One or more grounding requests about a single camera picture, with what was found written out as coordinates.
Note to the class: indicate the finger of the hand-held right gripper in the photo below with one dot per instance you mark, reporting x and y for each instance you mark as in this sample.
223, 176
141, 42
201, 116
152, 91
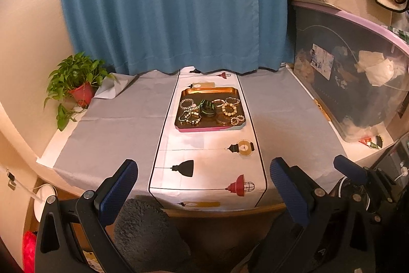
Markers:
348, 166

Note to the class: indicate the white round object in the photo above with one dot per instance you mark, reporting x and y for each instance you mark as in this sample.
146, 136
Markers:
43, 193

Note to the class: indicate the potted green plant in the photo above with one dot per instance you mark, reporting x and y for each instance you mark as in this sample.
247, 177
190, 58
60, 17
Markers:
81, 92

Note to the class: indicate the blue curtain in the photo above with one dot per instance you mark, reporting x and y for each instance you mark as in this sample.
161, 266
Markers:
175, 4

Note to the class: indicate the grey tablecloth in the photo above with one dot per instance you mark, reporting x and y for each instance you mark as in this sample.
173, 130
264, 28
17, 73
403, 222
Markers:
121, 132

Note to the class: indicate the brown tray with pink edge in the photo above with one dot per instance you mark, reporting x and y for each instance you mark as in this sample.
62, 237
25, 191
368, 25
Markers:
207, 125

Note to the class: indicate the green black wristwatch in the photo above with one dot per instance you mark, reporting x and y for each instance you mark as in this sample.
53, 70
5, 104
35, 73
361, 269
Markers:
209, 113

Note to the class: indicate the white printed table runner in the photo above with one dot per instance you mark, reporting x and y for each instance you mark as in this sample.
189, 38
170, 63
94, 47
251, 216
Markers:
204, 158

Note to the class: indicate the white plastic bag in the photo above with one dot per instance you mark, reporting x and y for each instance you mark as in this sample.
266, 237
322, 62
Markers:
377, 68

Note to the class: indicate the thin gold bangle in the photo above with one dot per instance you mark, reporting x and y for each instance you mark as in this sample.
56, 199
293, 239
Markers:
223, 122

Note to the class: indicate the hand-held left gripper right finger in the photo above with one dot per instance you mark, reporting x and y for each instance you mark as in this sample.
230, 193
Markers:
287, 193

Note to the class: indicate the clear storage bin pink lid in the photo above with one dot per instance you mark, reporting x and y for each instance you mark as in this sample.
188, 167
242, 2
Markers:
351, 68

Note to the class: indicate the red fuzzy object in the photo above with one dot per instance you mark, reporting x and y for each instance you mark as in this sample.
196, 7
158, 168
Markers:
28, 250

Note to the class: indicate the grey fuzzy cloth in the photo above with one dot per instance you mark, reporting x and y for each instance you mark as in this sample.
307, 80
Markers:
147, 234

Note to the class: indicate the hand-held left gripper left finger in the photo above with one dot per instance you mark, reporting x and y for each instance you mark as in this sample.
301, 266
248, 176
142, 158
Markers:
118, 189

